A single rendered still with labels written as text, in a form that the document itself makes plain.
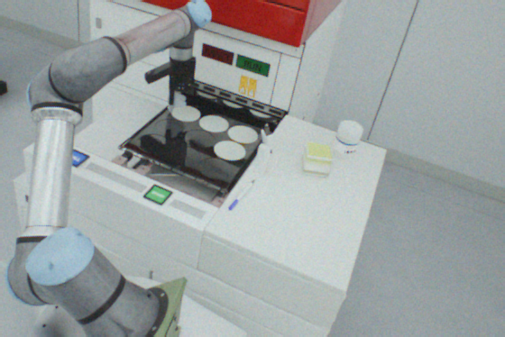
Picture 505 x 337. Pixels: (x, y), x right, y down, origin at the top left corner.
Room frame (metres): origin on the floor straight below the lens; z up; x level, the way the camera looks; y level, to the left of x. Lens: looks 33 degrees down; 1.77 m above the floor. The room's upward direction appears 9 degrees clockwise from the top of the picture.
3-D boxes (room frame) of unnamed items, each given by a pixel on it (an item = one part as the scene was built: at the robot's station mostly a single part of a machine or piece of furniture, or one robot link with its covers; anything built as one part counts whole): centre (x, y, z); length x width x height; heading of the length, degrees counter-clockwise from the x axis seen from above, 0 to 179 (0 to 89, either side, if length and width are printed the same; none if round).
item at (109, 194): (0.92, 0.24, 0.89); 0.55 x 0.09 x 0.14; 70
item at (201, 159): (1.24, 0.05, 0.90); 0.34 x 0.34 x 0.01; 70
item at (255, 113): (1.44, -0.01, 0.89); 0.44 x 0.02 x 0.10; 70
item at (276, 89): (1.52, 0.15, 1.02); 0.82 x 0.03 x 0.40; 70
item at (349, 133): (1.19, -0.39, 1.01); 0.07 x 0.07 x 0.10
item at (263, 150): (1.05, -0.14, 1.03); 0.06 x 0.04 x 0.13; 160
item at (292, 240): (1.01, -0.28, 0.89); 0.62 x 0.35 x 0.14; 160
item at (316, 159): (1.08, -0.29, 1.00); 0.07 x 0.07 x 0.07; 89
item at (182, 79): (1.37, 0.15, 1.05); 0.09 x 0.08 x 0.12; 99
